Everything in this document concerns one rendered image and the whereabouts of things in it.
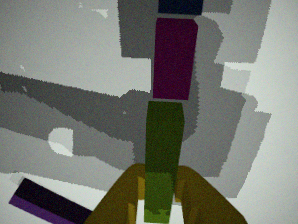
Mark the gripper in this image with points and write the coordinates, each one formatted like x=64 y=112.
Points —
x=201 y=202

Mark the purple rod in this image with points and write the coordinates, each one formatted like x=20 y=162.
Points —
x=47 y=205

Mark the lime green rod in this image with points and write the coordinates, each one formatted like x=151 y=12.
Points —
x=164 y=132

